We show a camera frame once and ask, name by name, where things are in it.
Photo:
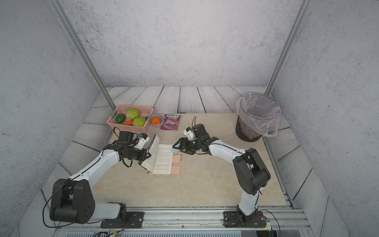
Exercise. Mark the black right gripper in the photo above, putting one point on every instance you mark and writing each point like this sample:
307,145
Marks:
182,140

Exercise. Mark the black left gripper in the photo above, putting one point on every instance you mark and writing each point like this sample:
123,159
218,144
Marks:
143,156

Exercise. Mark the pink sticky note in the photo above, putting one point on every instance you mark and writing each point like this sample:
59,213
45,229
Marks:
176,158
175,170

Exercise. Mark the blue Animal Farm book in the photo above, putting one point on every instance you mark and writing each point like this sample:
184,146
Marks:
160,161

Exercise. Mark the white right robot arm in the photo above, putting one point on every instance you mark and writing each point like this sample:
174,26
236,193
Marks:
251,171

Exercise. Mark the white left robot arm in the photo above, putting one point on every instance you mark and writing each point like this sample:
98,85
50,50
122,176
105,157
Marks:
72,200

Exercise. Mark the orange carrot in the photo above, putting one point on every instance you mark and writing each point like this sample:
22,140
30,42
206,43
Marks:
129,122

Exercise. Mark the dark green avocado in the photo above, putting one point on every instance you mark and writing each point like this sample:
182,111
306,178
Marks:
120,118

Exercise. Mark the green cabbage front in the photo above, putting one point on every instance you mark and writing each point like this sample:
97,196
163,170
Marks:
139,121

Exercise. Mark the green cabbage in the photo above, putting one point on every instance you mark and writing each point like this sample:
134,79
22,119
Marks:
139,121
132,113

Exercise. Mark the green cabbage rear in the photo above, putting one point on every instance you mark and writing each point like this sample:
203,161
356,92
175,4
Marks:
132,113

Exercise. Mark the purple snack packet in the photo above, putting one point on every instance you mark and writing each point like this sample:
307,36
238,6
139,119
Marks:
171,122

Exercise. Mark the small bowl with orange food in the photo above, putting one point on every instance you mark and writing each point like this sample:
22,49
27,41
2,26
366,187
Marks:
156,120

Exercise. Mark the pink plastic basket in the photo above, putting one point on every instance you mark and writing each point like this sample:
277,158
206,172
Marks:
145,112

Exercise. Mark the black bin with plastic bag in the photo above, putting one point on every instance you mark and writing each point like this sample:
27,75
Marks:
258,116

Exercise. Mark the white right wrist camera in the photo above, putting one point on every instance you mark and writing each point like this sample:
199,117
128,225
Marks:
189,133

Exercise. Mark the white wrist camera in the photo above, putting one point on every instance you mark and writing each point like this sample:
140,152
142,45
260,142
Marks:
143,138
189,133

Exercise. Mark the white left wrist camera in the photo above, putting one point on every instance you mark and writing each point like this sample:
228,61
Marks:
143,138

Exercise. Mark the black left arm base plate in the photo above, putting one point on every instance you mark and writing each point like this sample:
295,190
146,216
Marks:
128,220

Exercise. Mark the silver aluminium frame rail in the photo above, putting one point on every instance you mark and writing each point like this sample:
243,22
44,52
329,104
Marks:
282,221

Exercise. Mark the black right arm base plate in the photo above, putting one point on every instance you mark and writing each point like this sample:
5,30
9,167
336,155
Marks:
236,219

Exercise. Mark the right vertical aluminium post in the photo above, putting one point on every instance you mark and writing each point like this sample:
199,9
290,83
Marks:
304,7

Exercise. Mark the vertical aluminium post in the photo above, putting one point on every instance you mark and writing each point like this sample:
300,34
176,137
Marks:
66,24
304,7

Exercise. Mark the left vertical aluminium post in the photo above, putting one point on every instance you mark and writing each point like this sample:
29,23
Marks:
66,24

